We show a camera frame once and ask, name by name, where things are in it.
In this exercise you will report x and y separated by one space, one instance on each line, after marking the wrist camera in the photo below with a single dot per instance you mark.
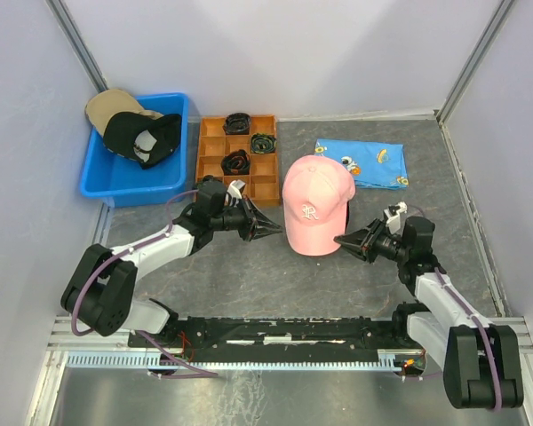
235 190
393 216

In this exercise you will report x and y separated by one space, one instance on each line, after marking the rolled black belt top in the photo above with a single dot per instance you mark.
237 124

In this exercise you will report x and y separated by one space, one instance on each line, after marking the black cap white lining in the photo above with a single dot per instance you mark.
143 139

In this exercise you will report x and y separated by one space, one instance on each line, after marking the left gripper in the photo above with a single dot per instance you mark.
251 213

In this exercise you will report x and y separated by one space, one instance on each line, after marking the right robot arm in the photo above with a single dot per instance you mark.
479 360

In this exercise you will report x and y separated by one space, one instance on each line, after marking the beige cap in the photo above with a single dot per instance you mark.
101 108

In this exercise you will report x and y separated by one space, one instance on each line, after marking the rolled green black belt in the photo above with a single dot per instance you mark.
262 143

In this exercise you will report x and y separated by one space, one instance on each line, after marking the pink cap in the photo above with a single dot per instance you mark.
315 196

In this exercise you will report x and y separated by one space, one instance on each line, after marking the rolled dark green belt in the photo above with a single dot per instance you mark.
206 179

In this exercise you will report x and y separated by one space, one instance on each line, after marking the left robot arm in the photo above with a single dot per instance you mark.
100 293

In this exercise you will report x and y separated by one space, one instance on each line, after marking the wooden compartment tray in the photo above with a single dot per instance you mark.
262 181

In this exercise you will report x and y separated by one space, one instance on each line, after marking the black cap gold letter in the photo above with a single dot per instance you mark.
347 216

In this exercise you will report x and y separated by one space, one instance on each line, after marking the blue plastic bin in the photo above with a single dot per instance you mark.
120 182

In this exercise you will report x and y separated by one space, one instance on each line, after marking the blue cable duct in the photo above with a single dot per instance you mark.
155 361

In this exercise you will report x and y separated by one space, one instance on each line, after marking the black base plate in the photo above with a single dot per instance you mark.
279 340

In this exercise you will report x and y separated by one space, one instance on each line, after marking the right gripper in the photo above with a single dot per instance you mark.
361 243

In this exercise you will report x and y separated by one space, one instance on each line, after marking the rolled black brown belt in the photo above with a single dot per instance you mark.
237 163

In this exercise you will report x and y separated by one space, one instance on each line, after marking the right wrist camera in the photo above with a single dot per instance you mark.
393 216

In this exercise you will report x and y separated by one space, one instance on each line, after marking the blue astronaut print cloth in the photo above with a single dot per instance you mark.
374 165

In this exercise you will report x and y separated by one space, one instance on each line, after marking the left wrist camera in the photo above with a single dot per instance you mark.
235 190

